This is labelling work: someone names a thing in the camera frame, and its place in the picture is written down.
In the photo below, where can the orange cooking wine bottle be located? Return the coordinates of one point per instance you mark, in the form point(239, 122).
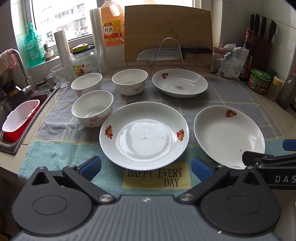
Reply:
point(112, 23)

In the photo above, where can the green dish soap bottle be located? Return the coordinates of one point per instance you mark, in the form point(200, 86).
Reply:
point(33, 51)

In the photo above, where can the small yellow lid jar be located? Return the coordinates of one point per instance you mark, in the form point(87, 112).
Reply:
point(274, 89)

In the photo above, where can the metal sink strainer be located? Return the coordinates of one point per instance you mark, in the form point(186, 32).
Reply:
point(42, 82)

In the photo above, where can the stained white fruit print plate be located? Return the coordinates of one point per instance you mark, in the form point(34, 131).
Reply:
point(185, 81)

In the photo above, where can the glass jar, green lid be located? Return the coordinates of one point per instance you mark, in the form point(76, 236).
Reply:
point(83, 64)

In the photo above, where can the clear glass mug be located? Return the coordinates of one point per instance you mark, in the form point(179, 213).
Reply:
point(60, 76)

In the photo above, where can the steel faucet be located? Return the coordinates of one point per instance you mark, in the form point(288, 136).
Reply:
point(23, 69)

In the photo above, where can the small potted plant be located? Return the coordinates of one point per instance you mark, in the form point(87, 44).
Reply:
point(49, 55)

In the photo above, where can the tall plastic wrap roll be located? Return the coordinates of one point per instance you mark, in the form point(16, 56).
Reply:
point(98, 41)

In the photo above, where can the grey teal checked towel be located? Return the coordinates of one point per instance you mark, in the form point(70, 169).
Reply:
point(150, 96)

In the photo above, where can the white bowl pink flowers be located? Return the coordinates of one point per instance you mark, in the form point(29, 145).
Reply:
point(92, 104)
point(129, 88)
point(85, 82)

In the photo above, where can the bamboo cutting board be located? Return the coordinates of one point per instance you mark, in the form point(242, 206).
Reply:
point(166, 23)

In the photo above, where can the pink cloth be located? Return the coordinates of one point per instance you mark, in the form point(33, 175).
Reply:
point(7, 61)

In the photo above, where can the red white seasoning bag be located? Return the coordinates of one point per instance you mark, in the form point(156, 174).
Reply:
point(216, 56)

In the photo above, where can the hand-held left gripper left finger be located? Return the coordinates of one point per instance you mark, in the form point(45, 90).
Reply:
point(91, 165)

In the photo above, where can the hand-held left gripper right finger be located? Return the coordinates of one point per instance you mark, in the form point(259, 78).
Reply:
point(201, 170)

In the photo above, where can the white plastic strainer basket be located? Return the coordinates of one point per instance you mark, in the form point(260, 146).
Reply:
point(18, 115)

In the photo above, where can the dark wooden knife block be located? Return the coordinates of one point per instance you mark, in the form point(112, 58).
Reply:
point(262, 53)

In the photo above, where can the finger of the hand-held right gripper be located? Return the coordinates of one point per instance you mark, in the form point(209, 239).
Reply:
point(254, 157)
point(289, 144)

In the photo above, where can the short plastic wrap roll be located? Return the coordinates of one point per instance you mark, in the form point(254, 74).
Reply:
point(62, 46)

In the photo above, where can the green lid sauce jar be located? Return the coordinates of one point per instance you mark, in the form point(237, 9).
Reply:
point(259, 81)

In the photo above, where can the steel sink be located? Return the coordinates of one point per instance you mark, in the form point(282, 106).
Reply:
point(4, 109)

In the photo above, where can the white printed plastic bag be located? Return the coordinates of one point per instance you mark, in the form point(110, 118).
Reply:
point(231, 63)

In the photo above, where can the red plastic basin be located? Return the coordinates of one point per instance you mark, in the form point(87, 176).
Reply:
point(11, 135)

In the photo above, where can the dark soy sauce bottle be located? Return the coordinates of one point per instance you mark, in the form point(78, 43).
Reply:
point(247, 46)

